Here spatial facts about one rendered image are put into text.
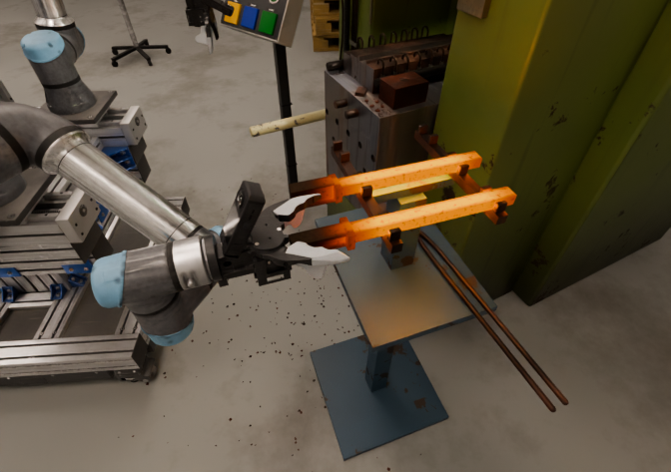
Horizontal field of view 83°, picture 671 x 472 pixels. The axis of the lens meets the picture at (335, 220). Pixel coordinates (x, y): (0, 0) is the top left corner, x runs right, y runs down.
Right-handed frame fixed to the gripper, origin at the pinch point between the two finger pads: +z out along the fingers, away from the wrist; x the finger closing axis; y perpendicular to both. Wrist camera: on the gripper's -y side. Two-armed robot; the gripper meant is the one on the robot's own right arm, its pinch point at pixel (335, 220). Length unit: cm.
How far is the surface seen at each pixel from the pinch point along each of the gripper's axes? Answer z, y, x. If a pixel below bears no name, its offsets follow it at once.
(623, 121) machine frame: 97, 14, -28
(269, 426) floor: -22, 104, -10
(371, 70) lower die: 33, 6, -66
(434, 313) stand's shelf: 21.1, 29.8, 5.0
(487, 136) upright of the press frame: 52, 12, -30
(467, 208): 24.0, 2.9, 1.3
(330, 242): -1.1, 4.3, 0.5
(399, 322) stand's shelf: 12.9, 29.8, 4.6
